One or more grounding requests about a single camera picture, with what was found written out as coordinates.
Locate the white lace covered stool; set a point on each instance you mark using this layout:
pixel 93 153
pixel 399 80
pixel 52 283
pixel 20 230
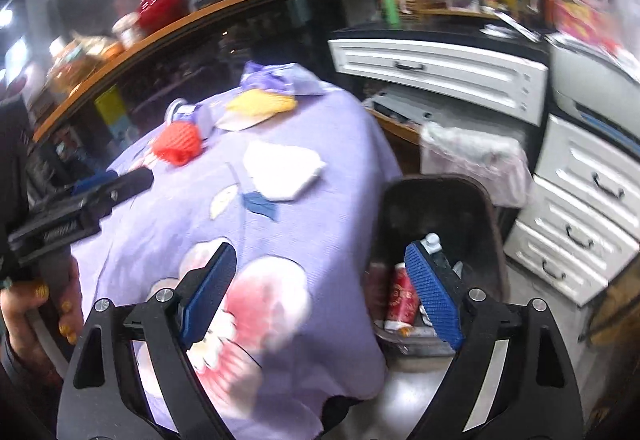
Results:
pixel 498 163

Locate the purple floral tablecloth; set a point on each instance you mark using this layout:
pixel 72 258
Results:
pixel 293 330

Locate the dark brown trash bin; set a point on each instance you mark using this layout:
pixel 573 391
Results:
pixel 459 210

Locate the purple plastic bag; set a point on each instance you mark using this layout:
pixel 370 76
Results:
pixel 286 79

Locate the left hand yellow nails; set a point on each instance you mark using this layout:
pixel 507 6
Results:
pixel 37 318

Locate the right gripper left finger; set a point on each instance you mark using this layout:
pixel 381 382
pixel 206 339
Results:
pixel 103 397

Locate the white three-drawer cabinet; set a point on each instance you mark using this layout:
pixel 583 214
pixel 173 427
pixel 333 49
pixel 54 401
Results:
pixel 581 228

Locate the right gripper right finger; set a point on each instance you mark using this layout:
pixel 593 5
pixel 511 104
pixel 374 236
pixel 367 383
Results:
pixel 537 395

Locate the red foam net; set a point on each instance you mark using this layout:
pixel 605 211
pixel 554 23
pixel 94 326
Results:
pixel 178 143

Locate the white printer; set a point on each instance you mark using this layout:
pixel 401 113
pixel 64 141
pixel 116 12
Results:
pixel 597 88

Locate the white flat napkin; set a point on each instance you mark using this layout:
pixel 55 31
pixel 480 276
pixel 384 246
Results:
pixel 282 172

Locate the red drink can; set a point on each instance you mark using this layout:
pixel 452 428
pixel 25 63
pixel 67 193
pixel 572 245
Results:
pixel 404 301

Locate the white upper drawer cabinet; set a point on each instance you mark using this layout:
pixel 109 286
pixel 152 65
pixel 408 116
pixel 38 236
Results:
pixel 512 85

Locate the green bottle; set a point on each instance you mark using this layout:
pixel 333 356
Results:
pixel 391 12

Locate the blue white small box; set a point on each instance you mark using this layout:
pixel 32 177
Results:
pixel 198 115

